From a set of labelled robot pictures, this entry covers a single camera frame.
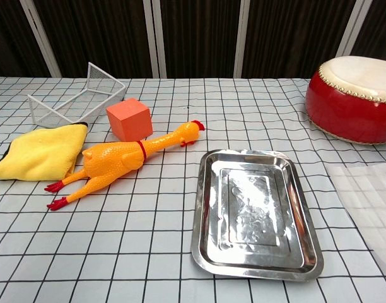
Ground stainless steel tray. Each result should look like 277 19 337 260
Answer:
190 149 325 282

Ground orange rubber chicken toy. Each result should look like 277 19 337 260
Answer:
44 119 206 211

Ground yellow microfibre cloth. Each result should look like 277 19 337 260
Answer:
0 121 89 182

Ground white black checked tablecloth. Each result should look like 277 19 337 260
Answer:
0 77 386 303

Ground white wire mesh basket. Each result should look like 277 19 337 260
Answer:
27 61 127 129

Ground red drum with white skin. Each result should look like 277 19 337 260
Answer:
305 56 386 145

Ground orange cube block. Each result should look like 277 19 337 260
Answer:
105 97 154 143

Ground dark folding screen white frames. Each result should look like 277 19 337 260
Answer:
0 0 386 80

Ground translucent white plastic sheet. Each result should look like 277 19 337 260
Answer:
325 162 386 278

